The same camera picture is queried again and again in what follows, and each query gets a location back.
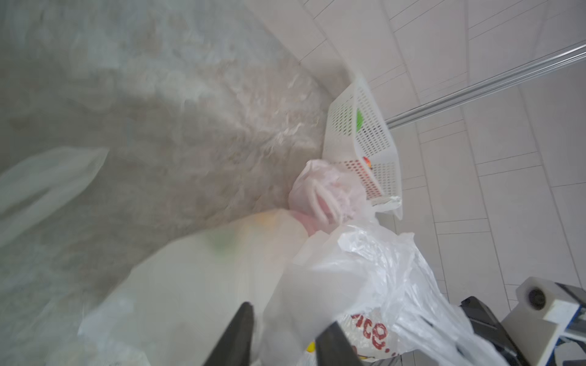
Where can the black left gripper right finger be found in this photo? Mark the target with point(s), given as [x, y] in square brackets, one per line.
[334, 349]

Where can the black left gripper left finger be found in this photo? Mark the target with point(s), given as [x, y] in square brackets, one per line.
[234, 346]

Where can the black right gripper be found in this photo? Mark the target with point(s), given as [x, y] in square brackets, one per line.
[487, 326]

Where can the white translucent plastic bag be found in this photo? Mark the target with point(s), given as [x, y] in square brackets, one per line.
[174, 306]

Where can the pink translucent plastic bag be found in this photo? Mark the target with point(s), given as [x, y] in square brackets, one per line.
[324, 197]

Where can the green apple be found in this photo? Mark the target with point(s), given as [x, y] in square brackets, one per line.
[359, 120]

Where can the white perforated plastic basket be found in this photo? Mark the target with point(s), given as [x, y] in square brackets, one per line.
[344, 147]

